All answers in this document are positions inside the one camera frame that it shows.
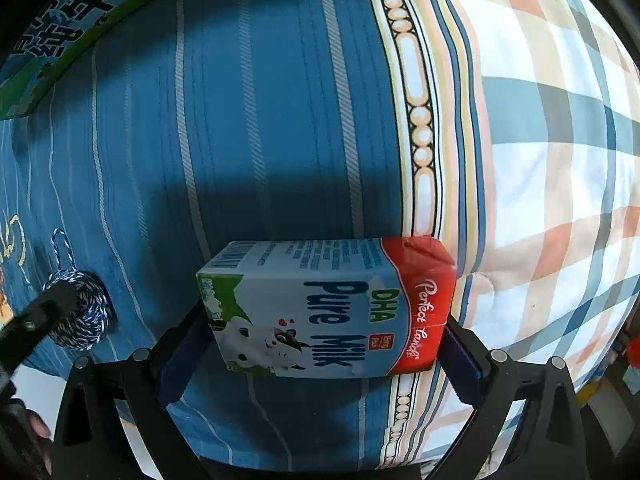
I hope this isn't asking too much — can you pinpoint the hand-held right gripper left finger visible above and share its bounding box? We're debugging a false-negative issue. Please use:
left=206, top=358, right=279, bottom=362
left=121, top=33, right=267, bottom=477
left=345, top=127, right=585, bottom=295
left=52, top=300, right=222, bottom=480

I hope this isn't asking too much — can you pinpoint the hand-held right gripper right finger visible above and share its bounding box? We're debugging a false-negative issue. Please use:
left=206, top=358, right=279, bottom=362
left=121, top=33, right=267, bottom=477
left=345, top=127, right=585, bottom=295
left=436, top=311, right=599, bottom=480

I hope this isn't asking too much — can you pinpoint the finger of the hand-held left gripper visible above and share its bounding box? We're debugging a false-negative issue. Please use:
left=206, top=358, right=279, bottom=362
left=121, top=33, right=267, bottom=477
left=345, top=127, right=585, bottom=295
left=0, top=281, right=82, bottom=387

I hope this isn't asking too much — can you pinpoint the blue and white rope ball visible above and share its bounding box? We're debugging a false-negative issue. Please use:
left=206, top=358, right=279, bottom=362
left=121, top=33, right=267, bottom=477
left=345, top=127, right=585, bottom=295
left=41, top=228, right=119, bottom=351

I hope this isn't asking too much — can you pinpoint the blue and red milk carton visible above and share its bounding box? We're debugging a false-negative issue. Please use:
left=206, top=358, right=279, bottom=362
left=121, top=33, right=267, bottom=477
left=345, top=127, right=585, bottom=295
left=196, top=236, right=458, bottom=379

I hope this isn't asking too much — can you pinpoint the printed cardboard box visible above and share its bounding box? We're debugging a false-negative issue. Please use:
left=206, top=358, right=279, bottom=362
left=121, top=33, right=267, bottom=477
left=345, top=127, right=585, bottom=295
left=0, top=0, right=237, bottom=121

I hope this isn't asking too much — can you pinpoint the person's left hand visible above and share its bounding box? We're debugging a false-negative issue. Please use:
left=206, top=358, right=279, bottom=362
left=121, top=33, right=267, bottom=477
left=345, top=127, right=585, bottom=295
left=27, top=410, right=54, bottom=479

